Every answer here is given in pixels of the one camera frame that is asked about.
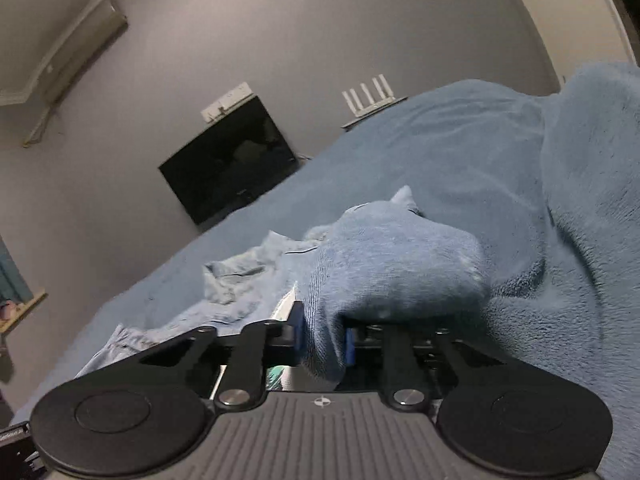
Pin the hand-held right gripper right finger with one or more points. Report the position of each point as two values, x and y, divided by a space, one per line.
350 347

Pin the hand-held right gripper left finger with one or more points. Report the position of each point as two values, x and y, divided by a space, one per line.
297 332

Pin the light blue denim jacket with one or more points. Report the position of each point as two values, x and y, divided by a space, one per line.
400 265

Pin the wooden window sill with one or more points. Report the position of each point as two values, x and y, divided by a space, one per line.
30 307

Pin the teal curtain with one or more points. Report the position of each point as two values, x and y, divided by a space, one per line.
11 275

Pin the black flat screen television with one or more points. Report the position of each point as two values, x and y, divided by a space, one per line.
227 160

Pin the blue fleece blanket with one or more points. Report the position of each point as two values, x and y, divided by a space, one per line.
475 160

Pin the white power strip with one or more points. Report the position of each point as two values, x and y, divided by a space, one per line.
226 102

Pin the white router with antennas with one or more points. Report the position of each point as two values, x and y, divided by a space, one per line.
367 97

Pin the small wall shelf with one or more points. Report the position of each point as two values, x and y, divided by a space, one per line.
372 114

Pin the white wall air conditioner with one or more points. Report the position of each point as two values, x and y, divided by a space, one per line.
75 50

